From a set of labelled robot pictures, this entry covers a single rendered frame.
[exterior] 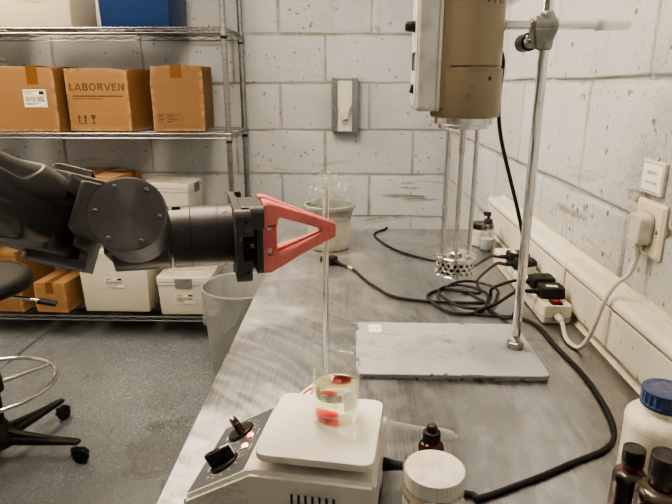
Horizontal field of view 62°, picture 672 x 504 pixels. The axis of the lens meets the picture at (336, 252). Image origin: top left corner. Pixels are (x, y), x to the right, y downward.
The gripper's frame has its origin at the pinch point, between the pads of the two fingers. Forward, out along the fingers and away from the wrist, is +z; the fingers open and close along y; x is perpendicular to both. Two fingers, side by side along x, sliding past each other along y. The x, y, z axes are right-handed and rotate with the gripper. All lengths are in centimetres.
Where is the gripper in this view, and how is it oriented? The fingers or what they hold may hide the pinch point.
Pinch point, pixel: (326, 229)
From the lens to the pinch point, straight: 55.1
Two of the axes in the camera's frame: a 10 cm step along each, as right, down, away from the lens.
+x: -0.1, 9.6, 2.8
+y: -2.4, -2.7, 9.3
